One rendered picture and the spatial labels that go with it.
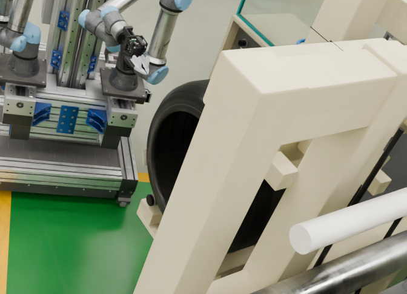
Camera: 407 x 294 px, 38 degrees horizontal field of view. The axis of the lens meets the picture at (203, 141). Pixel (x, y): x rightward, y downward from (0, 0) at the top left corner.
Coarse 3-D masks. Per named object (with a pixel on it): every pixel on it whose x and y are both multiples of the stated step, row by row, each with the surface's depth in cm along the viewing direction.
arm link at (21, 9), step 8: (16, 0) 256; (24, 0) 256; (32, 0) 258; (16, 8) 256; (24, 8) 257; (16, 16) 257; (24, 16) 258; (8, 24) 259; (16, 24) 258; (24, 24) 260; (0, 32) 260; (8, 32) 259; (16, 32) 259; (0, 40) 260; (8, 40) 260; (16, 40) 260; (24, 40) 262; (16, 48) 261
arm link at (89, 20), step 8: (112, 0) 256; (120, 0) 257; (128, 0) 259; (136, 0) 264; (96, 8) 254; (120, 8) 257; (80, 16) 251; (88, 16) 250; (96, 16) 250; (80, 24) 253; (88, 24) 250; (96, 24) 248
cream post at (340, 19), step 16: (336, 0) 184; (352, 0) 179; (368, 0) 178; (384, 0) 183; (320, 16) 190; (336, 16) 185; (352, 16) 180; (368, 16) 184; (320, 32) 191; (336, 32) 186; (352, 32) 185; (368, 32) 190
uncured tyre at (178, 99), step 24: (168, 96) 198; (192, 96) 187; (168, 120) 216; (192, 120) 223; (168, 144) 221; (168, 168) 222; (168, 192) 220; (264, 192) 176; (264, 216) 180; (240, 240) 184
